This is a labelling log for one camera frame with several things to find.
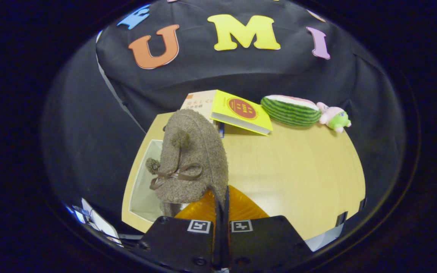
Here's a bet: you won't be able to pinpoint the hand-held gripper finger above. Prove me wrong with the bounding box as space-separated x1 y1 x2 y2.
224 185 314 270
139 186 223 271

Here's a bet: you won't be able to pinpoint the brown fuzzy shoe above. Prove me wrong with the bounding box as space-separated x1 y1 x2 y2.
145 109 229 217

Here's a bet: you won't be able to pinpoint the pale green fabric storage box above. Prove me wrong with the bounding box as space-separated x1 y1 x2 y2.
129 140 189 223

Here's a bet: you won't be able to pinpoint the blue white plastic packets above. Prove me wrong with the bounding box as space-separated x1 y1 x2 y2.
67 198 123 246

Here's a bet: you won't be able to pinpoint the yellow book with red circle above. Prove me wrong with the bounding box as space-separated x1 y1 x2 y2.
210 89 274 136

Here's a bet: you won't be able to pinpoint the beige cover book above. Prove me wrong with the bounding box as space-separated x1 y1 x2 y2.
181 90 219 126

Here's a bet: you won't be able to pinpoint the watermelon slice plush toy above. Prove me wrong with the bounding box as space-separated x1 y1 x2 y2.
260 95 322 127

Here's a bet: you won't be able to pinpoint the black backdrop cloth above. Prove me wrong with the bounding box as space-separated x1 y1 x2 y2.
42 0 407 228

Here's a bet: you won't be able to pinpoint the pink and green plush toy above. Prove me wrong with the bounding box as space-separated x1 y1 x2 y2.
316 102 352 133

